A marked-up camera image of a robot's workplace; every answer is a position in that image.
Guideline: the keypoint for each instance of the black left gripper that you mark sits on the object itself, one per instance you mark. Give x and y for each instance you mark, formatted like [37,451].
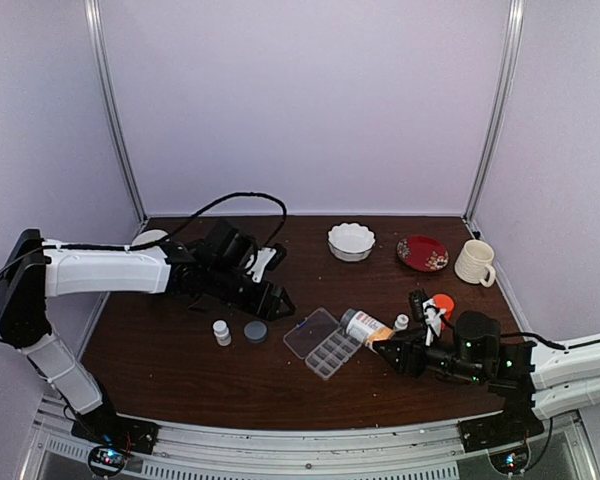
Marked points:
[269,307]

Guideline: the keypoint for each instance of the white orange vitamin bottle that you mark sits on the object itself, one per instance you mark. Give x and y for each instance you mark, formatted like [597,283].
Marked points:
[364,328]

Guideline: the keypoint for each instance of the red floral plate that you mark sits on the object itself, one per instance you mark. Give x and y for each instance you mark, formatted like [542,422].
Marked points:
[422,253]

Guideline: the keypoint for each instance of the orange cylindrical bottle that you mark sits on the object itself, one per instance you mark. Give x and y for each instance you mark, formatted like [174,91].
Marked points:
[446,303]

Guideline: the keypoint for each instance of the left aluminium frame post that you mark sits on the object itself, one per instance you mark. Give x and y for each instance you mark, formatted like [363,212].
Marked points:
[97,37]

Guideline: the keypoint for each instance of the aluminium frame post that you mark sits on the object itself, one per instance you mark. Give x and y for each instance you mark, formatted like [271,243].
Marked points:
[97,37]
[508,64]

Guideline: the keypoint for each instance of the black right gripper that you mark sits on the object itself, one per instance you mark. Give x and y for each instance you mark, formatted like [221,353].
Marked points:
[409,347]

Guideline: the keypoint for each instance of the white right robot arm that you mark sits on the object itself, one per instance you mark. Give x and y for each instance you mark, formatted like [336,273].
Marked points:
[532,374]

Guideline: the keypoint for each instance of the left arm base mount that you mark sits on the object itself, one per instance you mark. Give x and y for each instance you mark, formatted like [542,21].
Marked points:
[122,433]

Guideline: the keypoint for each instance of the right aluminium frame post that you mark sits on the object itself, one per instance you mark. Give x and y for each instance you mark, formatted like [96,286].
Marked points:
[508,64]

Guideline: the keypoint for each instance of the small white pill bottle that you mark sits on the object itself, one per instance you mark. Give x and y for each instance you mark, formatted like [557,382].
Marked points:
[401,323]

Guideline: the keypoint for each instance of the cream ribbed mug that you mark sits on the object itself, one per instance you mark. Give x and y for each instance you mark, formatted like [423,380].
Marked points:
[474,264]

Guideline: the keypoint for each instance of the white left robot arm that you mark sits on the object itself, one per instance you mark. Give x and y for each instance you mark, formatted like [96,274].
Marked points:
[40,270]

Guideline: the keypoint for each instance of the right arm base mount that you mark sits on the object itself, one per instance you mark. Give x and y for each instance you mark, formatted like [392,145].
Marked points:
[496,431]

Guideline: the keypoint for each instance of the aluminium front rail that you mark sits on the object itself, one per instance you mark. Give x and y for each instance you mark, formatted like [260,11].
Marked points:
[181,451]

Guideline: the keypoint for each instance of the grey bottle lid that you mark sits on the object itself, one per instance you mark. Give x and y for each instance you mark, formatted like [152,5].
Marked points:
[256,332]

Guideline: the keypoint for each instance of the floral mug with yellow interior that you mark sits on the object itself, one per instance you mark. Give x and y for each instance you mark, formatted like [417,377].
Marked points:
[148,236]

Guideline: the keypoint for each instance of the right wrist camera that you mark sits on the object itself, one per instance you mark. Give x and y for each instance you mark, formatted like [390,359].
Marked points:
[427,315]

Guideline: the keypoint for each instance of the white scalloped bowl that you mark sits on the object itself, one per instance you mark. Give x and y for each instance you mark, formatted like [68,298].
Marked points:
[351,242]

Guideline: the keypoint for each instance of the small white capped bottle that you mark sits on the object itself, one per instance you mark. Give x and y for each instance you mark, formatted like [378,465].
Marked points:
[222,333]

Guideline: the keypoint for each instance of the clear plastic pill organizer box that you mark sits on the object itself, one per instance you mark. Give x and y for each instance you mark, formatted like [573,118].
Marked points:
[321,343]

